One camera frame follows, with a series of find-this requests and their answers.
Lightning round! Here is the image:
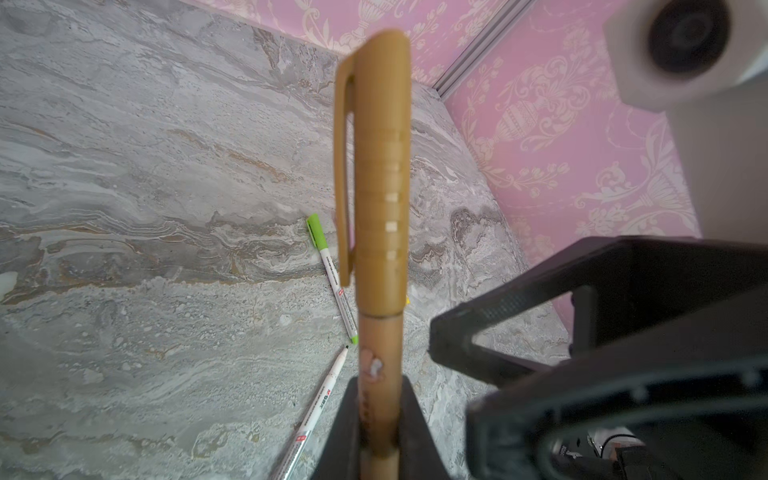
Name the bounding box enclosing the brown pen cap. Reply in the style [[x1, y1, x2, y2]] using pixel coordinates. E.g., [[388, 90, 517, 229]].
[[333, 29, 411, 318]]

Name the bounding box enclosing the aluminium corner frame post right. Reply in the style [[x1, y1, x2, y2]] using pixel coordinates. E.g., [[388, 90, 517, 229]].
[[433, 0, 536, 100]]

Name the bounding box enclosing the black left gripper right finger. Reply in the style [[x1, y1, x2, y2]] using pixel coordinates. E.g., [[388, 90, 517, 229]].
[[398, 376, 450, 480]]

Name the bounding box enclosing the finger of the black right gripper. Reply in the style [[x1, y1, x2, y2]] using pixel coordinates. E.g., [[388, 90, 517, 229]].
[[429, 236, 767, 387]]

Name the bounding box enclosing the orange brown pen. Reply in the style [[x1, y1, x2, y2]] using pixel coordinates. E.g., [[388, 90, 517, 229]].
[[358, 314, 403, 479]]

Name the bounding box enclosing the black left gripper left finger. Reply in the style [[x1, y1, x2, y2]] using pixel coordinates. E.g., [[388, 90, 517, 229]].
[[311, 377, 361, 480]]

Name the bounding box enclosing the white pen red label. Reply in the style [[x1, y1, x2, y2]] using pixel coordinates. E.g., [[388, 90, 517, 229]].
[[271, 345, 350, 480]]

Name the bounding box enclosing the white pen green end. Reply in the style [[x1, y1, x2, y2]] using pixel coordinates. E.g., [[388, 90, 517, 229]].
[[306, 214, 359, 345]]

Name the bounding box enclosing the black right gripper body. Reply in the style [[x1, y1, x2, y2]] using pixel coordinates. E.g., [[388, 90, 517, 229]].
[[466, 265, 767, 479]]

